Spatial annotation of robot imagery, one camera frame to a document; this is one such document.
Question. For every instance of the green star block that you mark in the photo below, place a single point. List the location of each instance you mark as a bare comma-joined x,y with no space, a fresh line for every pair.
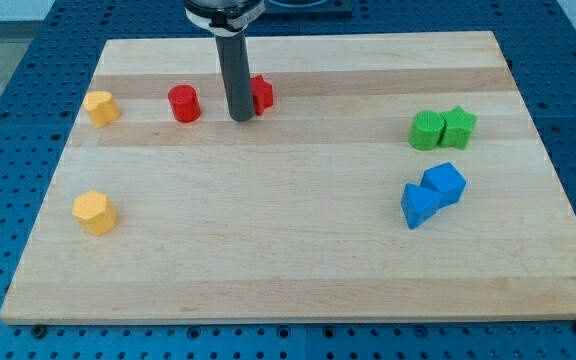
459,125

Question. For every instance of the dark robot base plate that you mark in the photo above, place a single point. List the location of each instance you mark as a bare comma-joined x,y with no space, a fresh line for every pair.
308,7

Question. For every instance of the red star block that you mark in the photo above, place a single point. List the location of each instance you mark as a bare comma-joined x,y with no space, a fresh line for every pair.
263,94

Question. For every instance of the yellow hexagon block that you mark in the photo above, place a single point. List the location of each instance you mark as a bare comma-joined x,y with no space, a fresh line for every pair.
95,213

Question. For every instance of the wooden board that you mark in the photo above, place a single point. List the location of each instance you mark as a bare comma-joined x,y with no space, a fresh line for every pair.
296,216

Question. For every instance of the green cylinder block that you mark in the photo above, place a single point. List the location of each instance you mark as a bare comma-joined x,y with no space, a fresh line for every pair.
426,131

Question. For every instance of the blue cube block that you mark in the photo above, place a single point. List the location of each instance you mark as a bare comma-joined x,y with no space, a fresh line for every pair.
447,180

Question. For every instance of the blue triangle block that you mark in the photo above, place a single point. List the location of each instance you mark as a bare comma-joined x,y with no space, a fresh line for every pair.
419,204

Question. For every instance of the red cylinder block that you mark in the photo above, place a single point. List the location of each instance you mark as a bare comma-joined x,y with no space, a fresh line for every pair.
184,103

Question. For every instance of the yellow heart block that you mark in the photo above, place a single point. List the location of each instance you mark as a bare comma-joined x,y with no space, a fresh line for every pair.
101,108

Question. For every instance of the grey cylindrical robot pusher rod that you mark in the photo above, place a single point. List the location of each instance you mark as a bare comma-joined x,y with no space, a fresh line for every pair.
233,58

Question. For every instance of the left board stop bolt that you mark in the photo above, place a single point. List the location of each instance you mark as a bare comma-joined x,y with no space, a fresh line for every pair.
38,331

